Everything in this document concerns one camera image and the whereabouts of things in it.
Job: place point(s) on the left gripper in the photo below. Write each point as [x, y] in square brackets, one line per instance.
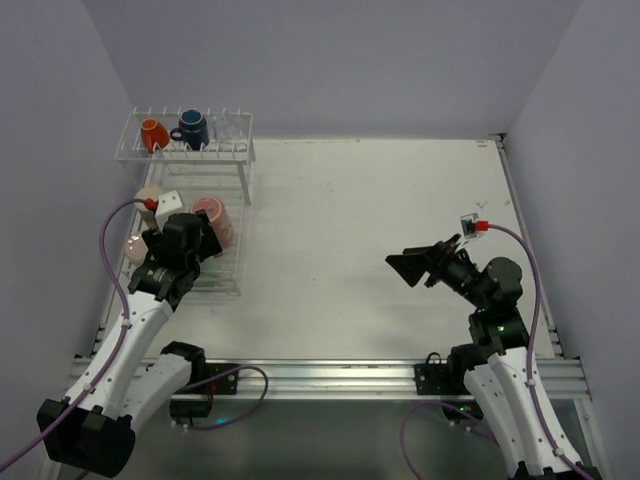
[208, 239]

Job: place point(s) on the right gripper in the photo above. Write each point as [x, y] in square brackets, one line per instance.
[439, 264]

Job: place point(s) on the pink patterned mug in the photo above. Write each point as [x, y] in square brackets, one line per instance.
[218, 215]

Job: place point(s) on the pale pink mug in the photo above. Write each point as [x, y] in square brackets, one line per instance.
[136, 249]

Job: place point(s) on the cream floral mug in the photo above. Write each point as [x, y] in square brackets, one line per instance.
[147, 204]

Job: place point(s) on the clear plastic cup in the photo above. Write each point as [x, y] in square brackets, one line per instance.
[226, 129]

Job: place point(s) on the dark blue mug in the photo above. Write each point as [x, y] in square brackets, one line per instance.
[192, 130]

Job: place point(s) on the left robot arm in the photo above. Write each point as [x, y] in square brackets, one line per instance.
[93, 427]

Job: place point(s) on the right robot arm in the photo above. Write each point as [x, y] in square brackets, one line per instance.
[498, 367]

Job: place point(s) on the orange mug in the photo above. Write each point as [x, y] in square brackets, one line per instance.
[154, 135]

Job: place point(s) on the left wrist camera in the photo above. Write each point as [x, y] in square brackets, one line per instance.
[169, 203]

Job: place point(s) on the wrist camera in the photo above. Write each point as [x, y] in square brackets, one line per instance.
[468, 226]
[169, 203]

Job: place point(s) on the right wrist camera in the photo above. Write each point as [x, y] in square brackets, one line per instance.
[468, 226]

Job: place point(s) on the white wire dish rack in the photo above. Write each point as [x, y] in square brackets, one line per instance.
[206, 156]

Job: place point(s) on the aluminium mounting rail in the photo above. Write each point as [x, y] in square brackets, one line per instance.
[389, 380]

